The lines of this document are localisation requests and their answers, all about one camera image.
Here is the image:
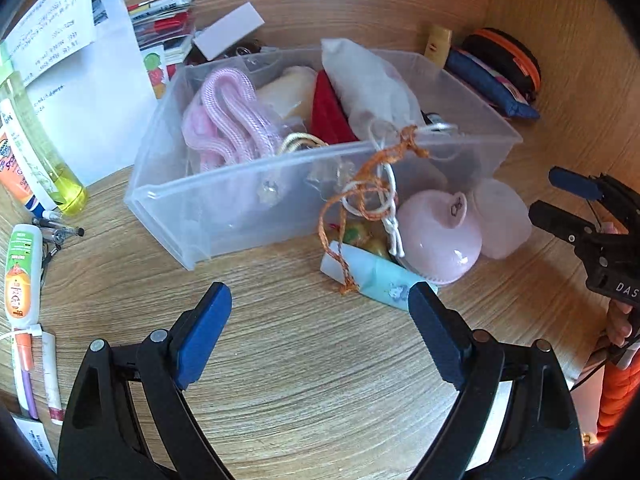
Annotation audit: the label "white small box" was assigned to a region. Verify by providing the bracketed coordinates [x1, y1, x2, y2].
[193, 2, 265, 61]

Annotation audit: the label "black orange round case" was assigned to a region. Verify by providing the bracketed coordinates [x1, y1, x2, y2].
[460, 27, 542, 104]

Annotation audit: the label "teal white lotion tube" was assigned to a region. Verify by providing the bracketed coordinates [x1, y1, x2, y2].
[342, 244, 424, 311]

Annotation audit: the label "blue fabric pouch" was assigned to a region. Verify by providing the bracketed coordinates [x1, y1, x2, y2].
[445, 49, 540, 120]

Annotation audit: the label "clear plastic storage bin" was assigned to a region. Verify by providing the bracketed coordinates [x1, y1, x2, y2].
[125, 47, 522, 270]

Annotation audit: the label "yellow sunscreen bottle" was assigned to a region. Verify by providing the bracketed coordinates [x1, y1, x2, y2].
[424, 24, 452, 68]

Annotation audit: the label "pale pink round lid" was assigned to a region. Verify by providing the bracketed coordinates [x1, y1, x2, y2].
[470, 179, 533, 260]

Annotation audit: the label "pink round macaron case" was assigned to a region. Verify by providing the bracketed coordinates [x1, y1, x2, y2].
[397, 190, 482, 285]

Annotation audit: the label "white folded paper sheet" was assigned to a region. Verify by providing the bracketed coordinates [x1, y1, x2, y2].
[4, 0, 156, 185]

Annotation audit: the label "orange braided cord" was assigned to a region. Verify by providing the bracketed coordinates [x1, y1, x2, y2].
[316, 124, 432, 295]

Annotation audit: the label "green yellow charm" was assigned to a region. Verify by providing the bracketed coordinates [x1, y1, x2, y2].
[337, 219, 390, 260]

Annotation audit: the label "yellow liquid spray bottle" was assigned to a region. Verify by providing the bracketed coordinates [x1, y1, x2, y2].
[1, 44, 88, 216]

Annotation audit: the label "white orange OFF bottle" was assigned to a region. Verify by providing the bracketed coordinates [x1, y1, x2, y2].
[4, 224, 43, 330]

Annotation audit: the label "white drawstring cloth pouch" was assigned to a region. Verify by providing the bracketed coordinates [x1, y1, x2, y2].
[321, 38, 425, 144]

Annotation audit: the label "pink braided rope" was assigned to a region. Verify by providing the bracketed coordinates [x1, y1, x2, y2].
[181, 67, 286, 172]

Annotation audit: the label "orange sunscreen tube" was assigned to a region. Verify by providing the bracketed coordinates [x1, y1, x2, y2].
[0, 134, 44, 218]

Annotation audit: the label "red fabric pouch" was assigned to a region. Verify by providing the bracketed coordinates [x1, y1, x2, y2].
[310, 70, 358, 145]

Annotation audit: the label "black pens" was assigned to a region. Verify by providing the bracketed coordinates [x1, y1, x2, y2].
[32, 211, 85, 247]

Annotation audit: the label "cream round sponge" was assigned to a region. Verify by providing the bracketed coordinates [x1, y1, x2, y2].
[256, 66, 318, 122]

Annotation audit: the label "person right hand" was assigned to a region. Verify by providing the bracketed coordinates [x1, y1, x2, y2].
[605, 299, 632, 348]

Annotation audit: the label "orange purple tube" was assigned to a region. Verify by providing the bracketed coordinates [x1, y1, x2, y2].
[14, 328, 39, 420]

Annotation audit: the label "fruit sticker sheet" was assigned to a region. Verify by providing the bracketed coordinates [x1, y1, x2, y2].
[141, 44, 168, 100]

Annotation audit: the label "orange sleeve forearm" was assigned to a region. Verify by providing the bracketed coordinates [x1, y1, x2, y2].
[572, 353, 639, 457]

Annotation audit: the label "stack of cards and booklets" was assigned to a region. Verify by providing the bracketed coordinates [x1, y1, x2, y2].
[127, 0, 195, 66]

